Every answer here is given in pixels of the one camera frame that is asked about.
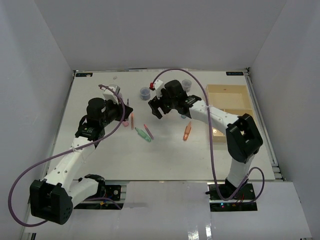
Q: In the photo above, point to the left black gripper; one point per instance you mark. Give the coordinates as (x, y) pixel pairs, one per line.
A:
(119, 107)

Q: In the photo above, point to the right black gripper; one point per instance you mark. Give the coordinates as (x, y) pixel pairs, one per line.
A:
(155, 104)

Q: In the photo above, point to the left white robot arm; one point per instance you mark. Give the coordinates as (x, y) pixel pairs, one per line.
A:
(54, 197)

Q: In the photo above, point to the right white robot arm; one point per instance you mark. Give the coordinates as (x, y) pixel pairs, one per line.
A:
(243, 138)

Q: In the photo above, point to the orange highlighter pen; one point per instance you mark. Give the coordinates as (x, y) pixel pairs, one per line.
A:
(132, 121)

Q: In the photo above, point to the pink highlighter cap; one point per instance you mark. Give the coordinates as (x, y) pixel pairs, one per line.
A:
(125, 123)

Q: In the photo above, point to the left clear clip jar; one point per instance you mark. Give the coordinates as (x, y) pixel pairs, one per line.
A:
(145, 93)

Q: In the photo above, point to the clear clip jar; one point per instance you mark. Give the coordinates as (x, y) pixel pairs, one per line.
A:
(186, 85)
(145, 93)

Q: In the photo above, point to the green highlighter pen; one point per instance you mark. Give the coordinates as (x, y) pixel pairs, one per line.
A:
(142, 134)

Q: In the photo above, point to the pink highlighter pen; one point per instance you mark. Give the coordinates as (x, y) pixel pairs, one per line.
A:
(148, 132)

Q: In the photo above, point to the right clear clip jar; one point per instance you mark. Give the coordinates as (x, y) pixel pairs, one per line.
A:
(186, 85)

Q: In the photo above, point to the wooden compartment box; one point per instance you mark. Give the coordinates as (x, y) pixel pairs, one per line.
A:
(233, 99)

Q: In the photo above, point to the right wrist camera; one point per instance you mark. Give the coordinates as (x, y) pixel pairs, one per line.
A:
(157, 86)

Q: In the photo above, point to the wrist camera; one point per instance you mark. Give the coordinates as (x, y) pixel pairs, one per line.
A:
(112, 92)
(157, 86)

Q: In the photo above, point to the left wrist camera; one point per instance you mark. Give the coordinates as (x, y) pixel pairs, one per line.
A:
(112, 92)

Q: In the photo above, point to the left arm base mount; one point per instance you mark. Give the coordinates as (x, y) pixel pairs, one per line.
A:
(94, 192)

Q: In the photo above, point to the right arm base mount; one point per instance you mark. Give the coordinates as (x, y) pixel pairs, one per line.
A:
(241, 202)

